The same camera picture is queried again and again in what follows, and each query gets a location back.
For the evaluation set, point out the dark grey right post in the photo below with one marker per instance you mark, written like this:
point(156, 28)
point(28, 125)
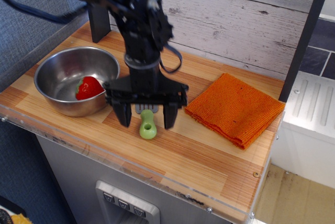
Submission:
point(306, 34)

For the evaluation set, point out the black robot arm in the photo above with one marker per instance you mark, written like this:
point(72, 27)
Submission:
point(146, 32)

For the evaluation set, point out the dark grey post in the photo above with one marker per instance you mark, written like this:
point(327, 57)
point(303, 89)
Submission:
point(306, 34)
point(99, 22)

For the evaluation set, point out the folded orange cloth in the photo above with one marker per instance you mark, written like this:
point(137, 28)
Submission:
point(235, 110)

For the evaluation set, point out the green handled grey spatula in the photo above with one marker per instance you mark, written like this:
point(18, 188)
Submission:
point(147, 128)

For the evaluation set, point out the yellow object at corner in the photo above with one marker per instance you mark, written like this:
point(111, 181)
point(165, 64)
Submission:
point(20, 219)

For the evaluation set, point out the clear acrylic edge guard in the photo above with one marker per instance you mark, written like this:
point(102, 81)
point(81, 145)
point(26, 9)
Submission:
point(210, 204)

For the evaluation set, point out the grey toy fridge cabinet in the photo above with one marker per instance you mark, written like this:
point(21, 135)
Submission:
point(78, 171)

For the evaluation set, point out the white ribbed side cabinet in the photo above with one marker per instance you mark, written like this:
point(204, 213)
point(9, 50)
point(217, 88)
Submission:
point(305, 139)

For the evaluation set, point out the stainless steel bowl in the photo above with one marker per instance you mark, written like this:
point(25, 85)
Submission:
point(58, 76)

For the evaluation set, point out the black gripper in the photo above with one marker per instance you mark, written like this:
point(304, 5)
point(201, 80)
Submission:
point(148, 86)

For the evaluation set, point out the dark grey left post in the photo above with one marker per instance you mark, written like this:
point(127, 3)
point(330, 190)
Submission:
point(99, 22)

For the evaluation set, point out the red toy strawberry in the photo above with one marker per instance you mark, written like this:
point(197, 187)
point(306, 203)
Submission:
point(88, 87)

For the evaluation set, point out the silver dispenser button panel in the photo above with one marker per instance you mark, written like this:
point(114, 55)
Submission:
point(119, 206)

